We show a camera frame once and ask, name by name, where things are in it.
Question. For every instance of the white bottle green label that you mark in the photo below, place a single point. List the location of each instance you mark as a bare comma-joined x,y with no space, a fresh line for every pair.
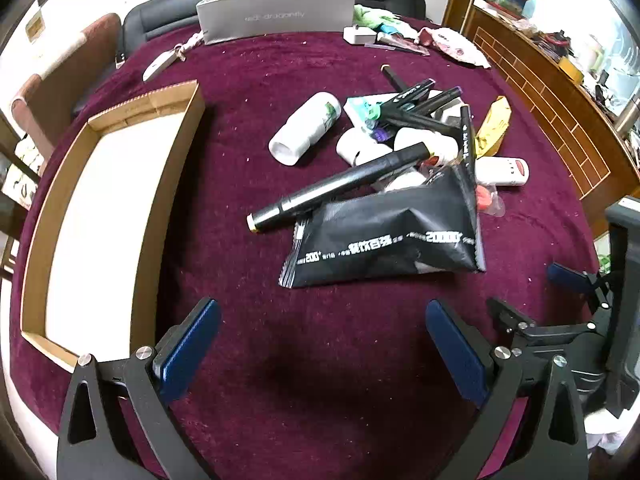
305,127

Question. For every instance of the white charger adapter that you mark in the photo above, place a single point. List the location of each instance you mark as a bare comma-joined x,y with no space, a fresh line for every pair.
450,111

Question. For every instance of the thin black marker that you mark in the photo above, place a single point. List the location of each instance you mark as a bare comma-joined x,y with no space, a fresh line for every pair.
467,140

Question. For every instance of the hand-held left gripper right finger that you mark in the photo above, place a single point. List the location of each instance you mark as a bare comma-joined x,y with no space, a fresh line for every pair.
457,355

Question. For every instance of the small yellow box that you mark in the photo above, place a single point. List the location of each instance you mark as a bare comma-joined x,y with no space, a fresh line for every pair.
570,71

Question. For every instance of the silver metal flask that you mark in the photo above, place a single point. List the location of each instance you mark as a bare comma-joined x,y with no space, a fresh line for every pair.
627,120

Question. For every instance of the brown wooden chair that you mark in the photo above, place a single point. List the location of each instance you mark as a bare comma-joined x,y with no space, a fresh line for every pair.
65,75

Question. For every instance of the black marker purple caps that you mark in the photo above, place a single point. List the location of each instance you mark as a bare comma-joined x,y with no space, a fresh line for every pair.
442,100

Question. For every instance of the yellow packet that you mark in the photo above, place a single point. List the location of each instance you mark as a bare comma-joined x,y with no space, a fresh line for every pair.
492,125

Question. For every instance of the shallow cardboard box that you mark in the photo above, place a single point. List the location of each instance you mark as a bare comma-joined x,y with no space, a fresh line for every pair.
100,210

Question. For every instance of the long grey box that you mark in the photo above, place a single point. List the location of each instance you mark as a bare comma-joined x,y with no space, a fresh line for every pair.
275,10

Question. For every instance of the black leather sofa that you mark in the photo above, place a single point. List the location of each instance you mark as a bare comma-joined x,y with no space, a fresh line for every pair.
150,20

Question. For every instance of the floral printed cloth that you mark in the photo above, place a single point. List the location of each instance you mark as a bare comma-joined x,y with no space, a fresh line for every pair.
22,160

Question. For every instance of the yellow wall sign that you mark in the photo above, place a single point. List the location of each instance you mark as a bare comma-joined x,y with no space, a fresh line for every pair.
35,25

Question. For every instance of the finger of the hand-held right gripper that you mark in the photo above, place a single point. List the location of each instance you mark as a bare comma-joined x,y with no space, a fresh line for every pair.
502,312
565,273

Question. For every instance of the thick black marker yellow tip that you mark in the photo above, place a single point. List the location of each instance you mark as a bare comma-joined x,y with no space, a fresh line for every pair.
340,185

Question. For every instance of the round white jar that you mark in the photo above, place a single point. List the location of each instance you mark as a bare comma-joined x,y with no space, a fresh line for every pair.
357,147

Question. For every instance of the pink pouch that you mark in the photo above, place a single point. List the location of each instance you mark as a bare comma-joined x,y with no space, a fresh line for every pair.
455,45

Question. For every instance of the teal white pack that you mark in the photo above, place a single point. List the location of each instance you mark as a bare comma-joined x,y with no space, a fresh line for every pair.
357,107

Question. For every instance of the black marker green caps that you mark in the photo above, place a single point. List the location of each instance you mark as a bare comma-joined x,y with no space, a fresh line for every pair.
412,94

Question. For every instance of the green cloth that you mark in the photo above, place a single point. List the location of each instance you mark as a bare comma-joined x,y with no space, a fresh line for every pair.
367,16

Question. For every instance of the white remote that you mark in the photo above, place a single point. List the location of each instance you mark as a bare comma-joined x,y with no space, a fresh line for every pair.
157,67

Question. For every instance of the white tube red cap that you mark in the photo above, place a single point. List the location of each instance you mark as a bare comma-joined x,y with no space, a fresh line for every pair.
500,171

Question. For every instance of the small white box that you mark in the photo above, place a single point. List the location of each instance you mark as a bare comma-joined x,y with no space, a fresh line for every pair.
357,35

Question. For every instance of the black snack packet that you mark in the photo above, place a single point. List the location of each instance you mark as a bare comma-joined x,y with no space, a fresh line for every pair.
390,240

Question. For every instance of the wooden cabinet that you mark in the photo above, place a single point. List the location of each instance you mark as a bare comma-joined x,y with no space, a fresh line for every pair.
540,95

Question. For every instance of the purple flat packet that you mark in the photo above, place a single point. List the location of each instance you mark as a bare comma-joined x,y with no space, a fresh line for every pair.
400,45

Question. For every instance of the plain white bottle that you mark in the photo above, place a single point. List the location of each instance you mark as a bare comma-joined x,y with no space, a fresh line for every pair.
420,139

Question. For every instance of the person's white padded jacket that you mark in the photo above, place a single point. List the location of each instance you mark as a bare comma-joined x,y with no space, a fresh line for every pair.
607,430

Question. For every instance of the maroon tablecloth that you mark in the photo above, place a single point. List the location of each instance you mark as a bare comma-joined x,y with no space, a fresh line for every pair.
250,110

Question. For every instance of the red orange small packet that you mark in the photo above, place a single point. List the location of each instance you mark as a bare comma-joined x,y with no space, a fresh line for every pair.
485,199

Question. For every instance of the black pen gold tip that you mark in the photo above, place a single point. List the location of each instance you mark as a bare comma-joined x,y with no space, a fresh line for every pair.
392,77

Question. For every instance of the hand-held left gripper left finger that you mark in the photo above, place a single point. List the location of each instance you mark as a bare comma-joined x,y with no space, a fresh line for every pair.
192,350

